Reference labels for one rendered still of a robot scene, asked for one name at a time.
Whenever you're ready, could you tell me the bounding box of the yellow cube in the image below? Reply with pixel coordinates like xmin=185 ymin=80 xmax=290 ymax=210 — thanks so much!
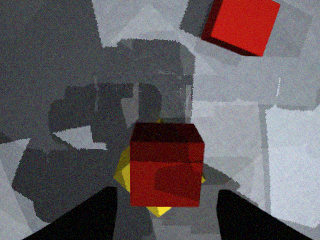
xmin=115 ymin=117 xmax=205 ymax=217

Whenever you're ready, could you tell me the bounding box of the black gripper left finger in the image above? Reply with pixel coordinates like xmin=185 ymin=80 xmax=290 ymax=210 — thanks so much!
xmin=21 ymin=187 xmax=117 ymax=240

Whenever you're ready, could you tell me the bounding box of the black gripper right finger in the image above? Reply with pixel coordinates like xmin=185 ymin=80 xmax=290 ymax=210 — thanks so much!
xmin=216 ymin=189 xmax=312 ymax=240

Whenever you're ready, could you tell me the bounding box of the dark red cube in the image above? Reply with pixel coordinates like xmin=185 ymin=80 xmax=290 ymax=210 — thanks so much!
xmin=201 ymin=0 xmax=280 ymax=56
xmin=129 ymin=121 xmax=204 ymax=208

